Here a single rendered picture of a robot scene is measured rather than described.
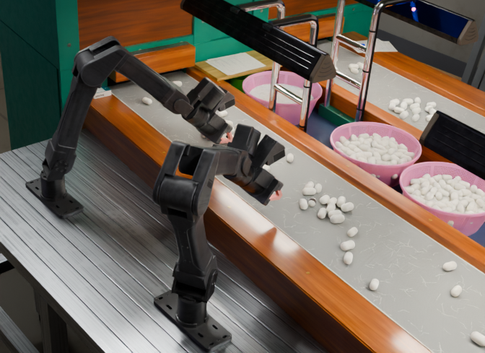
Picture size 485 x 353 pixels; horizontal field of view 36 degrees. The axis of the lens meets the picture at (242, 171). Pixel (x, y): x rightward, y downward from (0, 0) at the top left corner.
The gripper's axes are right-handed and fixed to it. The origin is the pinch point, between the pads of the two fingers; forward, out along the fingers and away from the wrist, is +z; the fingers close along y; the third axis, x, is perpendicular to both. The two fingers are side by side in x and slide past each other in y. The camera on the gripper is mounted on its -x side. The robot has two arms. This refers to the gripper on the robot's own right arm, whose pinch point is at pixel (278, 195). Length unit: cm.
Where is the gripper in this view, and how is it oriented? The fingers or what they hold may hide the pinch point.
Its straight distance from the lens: 180.0
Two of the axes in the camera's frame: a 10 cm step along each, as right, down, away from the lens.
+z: 5.7, 3.5, 7.4
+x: -5.7, 8.2, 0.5
